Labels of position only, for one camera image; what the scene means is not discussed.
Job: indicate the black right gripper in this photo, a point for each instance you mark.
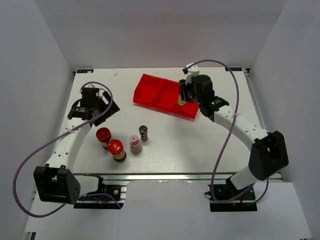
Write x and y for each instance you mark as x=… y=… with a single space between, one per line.
x=183 y=88

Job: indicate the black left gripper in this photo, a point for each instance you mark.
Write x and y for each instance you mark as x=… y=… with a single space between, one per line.
x=113 y=109

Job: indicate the small yellow label bottle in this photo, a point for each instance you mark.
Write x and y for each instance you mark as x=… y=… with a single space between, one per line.
x=180 y=101

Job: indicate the black cap spice jar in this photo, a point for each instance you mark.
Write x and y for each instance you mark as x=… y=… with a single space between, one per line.
x=143 y=131

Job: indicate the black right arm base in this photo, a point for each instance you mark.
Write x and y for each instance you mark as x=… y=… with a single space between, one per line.
x=222 y=192

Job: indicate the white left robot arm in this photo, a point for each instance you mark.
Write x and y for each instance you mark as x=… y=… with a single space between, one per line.
x=56 y=181

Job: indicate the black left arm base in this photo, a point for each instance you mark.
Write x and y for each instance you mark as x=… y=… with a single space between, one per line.
x=110 y=195

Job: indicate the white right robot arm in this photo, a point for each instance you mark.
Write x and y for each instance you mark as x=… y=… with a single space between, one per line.
x=236 y=125

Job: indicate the red three-compartment plastic bin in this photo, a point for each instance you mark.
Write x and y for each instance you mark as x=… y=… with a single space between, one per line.
x=162 y=95

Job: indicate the red lid sauce jar rear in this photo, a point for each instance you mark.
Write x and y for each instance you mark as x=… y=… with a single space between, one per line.
x=104 y=136

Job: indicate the red lid sauce jar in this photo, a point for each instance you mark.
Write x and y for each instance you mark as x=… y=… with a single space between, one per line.
x=104 y=136
x=116 y=148

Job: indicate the red lid sauce jar front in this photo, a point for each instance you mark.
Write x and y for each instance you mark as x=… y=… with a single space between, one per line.
x=116 y=148

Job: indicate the pink cap spice jar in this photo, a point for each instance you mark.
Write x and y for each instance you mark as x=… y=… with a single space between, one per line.
x=135 y=144

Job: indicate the blue table corner label left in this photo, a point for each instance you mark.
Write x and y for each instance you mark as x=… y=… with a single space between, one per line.
x=84 y=71

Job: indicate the blue table corner label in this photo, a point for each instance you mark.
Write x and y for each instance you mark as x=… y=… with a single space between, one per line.
x=84 y=71
x=234 y=69

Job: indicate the blue table corner label right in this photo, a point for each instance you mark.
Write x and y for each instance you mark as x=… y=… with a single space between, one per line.
x=234 y=69

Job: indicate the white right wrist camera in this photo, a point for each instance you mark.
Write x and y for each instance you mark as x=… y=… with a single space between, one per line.
x=190 y=70

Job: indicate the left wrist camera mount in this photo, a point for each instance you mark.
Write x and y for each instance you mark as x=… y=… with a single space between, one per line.
x=88 y=86

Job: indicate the aluminium front rail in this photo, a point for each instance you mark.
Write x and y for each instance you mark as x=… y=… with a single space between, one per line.
x=277 y=177

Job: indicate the aluminium rail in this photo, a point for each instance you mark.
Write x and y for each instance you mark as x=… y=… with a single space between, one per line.
x=277 y=177
x=268 y=154

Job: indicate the aluminium right side rail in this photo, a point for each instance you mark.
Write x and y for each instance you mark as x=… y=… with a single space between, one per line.
x=268 y=154

